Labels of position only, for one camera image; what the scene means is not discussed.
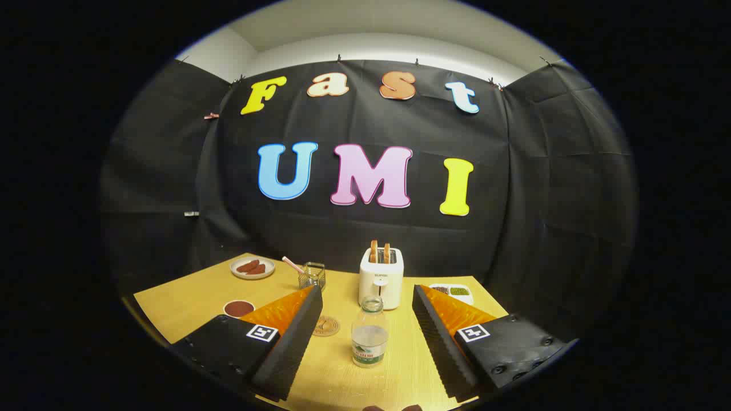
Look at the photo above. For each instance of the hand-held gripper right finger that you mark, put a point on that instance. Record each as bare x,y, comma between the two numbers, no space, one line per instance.
442,348

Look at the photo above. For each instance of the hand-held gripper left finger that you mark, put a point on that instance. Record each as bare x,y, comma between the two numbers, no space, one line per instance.
291,348

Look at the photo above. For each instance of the round wooden coaster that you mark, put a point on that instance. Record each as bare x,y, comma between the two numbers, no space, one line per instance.
326,326

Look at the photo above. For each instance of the cream cup with brown inside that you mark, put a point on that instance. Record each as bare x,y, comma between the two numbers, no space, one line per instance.
239,308

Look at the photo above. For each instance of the clear plastic juice bottle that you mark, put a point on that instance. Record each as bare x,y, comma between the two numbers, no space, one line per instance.
370,342

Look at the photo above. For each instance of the white divided grain dish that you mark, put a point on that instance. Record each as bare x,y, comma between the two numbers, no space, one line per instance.
464,299

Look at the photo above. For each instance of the clear ribbed glass holder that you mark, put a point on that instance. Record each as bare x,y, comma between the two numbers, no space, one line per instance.
313,278

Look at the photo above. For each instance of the white round plate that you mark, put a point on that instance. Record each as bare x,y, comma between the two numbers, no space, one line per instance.
252,277

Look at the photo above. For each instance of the pink striped straw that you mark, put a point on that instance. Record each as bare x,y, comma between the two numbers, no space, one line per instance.
292,264

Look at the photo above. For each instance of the white toaster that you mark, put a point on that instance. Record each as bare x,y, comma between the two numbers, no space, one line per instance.
394,279

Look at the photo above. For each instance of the brown sausage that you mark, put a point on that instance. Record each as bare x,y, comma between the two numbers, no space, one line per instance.
257,270
246,265

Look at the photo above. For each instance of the toast slice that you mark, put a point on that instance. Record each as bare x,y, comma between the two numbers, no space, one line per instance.
373,252
387,253

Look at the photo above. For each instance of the wooden table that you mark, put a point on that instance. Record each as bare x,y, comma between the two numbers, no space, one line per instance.
188,302

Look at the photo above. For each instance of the black backdrop cloth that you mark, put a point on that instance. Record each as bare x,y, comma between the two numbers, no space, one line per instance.
400,240

